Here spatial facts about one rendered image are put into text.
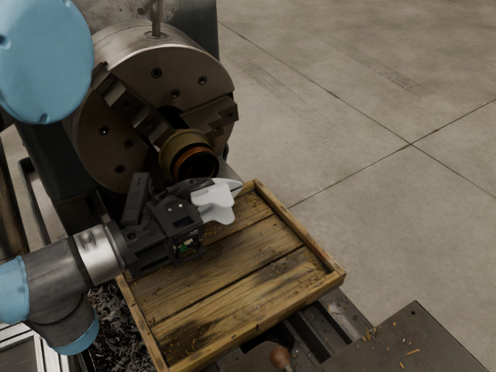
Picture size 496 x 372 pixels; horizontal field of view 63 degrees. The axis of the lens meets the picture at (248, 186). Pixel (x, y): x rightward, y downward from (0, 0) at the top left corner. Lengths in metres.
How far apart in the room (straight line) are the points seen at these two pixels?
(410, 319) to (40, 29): 0.58
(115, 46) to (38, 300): 0.40
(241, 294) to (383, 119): 2.22
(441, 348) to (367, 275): 1.26
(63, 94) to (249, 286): 0.48
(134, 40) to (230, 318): 0.49
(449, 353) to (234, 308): 0.34
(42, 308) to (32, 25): 0.35
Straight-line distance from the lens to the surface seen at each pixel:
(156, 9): 0.72
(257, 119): 2.69
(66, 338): 0.65
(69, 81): 0.42
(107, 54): 0.72
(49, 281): 0.56
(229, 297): 0.75
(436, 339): 0.67
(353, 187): 2.27
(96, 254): 0.56
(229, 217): 0.63
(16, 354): 1.62
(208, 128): 0.72
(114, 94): 0.68
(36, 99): 0.39
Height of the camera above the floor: 1.53
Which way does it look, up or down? 44 degrees down
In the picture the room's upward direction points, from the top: straight up
